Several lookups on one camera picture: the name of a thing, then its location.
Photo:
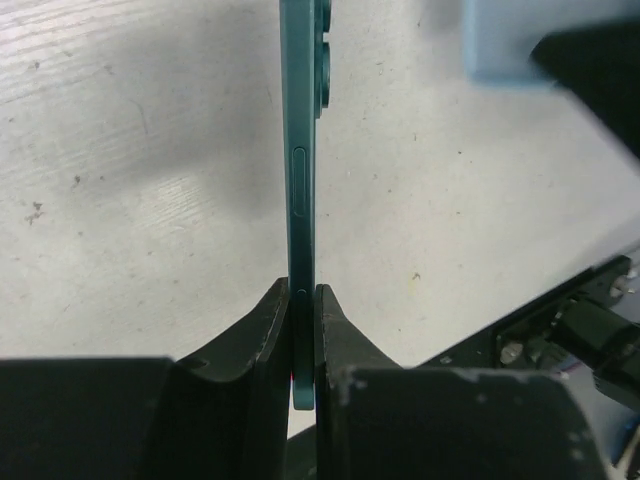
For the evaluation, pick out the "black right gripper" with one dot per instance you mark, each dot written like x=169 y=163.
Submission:
x=565 y=325

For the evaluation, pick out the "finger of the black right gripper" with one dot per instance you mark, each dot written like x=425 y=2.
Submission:
x=599 y=64

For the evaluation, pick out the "teal smartphone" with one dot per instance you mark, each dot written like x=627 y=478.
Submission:
x=306 y=77

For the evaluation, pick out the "light blue phone case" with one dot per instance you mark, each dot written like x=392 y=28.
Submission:
x=499 y=36

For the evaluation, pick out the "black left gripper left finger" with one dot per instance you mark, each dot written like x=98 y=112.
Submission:
x=221 y=412

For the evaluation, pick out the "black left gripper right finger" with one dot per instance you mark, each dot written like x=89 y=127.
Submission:
x=378 y=420

